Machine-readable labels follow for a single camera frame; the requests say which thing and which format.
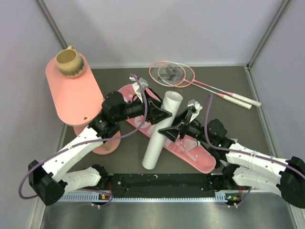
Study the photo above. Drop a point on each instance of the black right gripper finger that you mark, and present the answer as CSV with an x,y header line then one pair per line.
x,y
171,133
184,117

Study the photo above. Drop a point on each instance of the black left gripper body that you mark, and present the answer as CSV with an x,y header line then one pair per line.
x,y
149,105

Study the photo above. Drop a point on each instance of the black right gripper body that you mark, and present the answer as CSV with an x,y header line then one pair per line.
x,y
185,128

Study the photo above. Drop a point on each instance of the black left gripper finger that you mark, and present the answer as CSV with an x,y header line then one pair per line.
x,y
159,115
154,105

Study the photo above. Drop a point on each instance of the white shuttlecock tube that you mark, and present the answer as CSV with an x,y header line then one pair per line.
x,y
171,103

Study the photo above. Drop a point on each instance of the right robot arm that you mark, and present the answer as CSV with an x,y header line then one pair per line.
x,y
243,166

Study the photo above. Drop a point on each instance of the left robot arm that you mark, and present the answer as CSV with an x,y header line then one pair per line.
x,y
51,179

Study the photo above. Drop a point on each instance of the white pink badminton racket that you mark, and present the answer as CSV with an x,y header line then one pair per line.
x,y
154,75

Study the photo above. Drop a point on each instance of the pink racket bag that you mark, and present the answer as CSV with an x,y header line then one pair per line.
x,y
188,149

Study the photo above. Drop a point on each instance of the white shuttlecock lower right pair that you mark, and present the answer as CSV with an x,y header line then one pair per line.
x,y
224,163

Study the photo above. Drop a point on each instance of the pink two-tier side table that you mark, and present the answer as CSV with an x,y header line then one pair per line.
x,y
77,100

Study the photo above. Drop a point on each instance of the beige ceramic mug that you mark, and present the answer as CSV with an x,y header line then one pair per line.
x,y
69,62

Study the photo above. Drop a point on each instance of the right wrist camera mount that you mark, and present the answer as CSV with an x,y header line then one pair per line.
x,y
195,108

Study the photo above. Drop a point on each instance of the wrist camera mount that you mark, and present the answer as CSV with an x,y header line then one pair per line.
x,y
139,84
195,108

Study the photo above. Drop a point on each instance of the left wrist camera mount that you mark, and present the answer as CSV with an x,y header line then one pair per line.
x,y
139,84

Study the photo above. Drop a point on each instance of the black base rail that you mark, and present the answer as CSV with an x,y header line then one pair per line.
x,y
161,186

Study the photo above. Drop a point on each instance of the grey slotted cable duct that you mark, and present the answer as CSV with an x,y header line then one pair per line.
x,y
85,197

